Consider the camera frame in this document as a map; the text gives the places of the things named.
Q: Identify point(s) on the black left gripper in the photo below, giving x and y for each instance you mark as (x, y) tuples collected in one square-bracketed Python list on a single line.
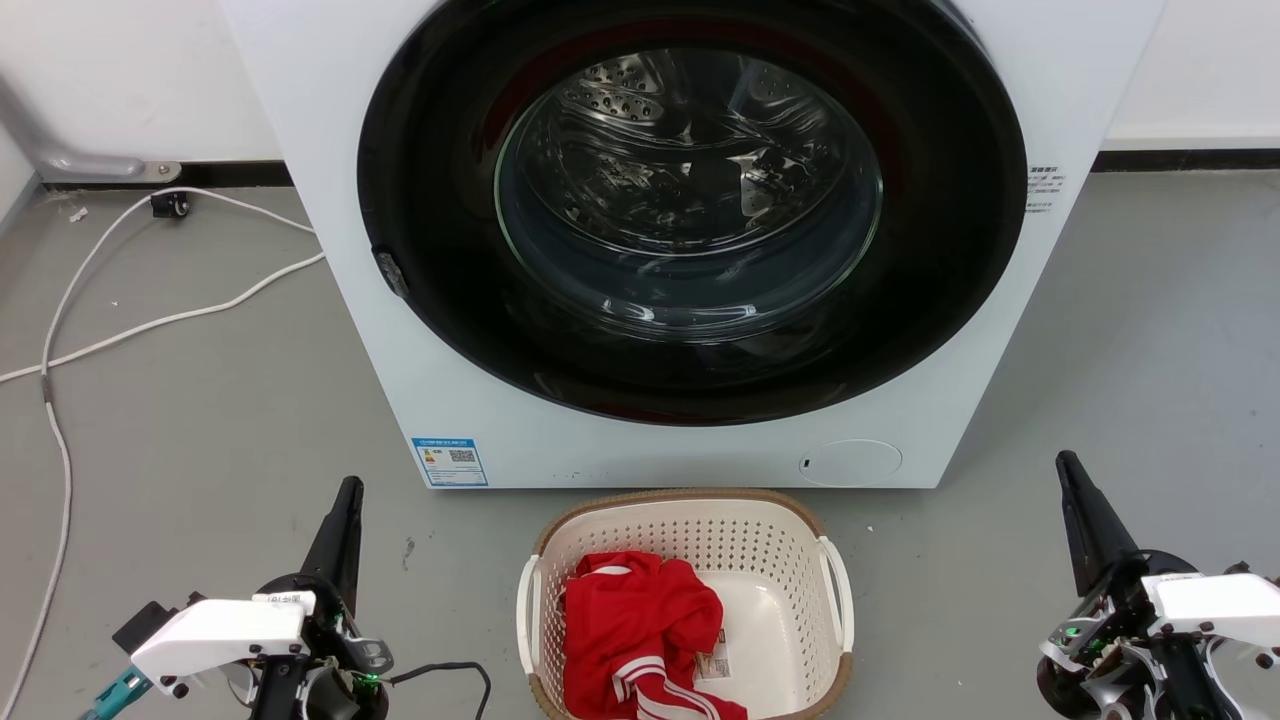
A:
[(335, 640)]

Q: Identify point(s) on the white front-load washing machine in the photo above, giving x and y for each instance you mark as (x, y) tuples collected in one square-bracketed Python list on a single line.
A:
[(300, 110)]

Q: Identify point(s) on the white perforated laundry basket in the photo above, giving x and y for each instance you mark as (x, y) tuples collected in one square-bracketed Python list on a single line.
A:
[(760, 535)]

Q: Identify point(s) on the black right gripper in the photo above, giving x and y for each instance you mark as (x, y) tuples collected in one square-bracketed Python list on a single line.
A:
[(1110, 630)]

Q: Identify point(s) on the white right wrist cover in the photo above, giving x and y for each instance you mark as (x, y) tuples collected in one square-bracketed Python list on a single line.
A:
[(1220, 600)]

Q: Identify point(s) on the grey floor pipe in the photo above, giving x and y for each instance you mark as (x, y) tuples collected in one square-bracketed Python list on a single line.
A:
[(70, 162)]

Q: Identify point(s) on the small printed garment tag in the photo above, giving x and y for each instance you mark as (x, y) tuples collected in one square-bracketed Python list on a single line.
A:
[(714, 660)]

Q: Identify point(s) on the white wrist cover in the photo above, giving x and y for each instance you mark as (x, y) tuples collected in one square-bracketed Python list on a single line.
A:
[(1220, 600), (220, 630)]

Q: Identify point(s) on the round white filter cover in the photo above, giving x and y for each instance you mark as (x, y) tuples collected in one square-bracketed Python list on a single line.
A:
[(850, 463)]

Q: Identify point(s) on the blue energy label sticker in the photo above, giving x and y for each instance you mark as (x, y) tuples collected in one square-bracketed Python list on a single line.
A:
[(449, 461)]

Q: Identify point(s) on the steel washer drum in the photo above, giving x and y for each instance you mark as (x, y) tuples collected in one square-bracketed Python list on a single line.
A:
[(690, 190)]

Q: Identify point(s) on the white left wrist cover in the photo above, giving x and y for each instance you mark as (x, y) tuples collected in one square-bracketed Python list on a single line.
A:
[(220, 630)]

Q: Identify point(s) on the round black washer door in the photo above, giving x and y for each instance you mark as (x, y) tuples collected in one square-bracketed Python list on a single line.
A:
[(430, 210)]

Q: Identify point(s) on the red garment with white stripes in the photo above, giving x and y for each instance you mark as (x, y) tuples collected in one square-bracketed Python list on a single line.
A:
[(630, 620)]

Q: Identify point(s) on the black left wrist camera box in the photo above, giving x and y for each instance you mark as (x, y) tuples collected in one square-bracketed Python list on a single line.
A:
[(140, 625)]

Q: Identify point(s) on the small printed text sticker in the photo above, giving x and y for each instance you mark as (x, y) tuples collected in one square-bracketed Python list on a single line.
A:
[(1044, 188)]

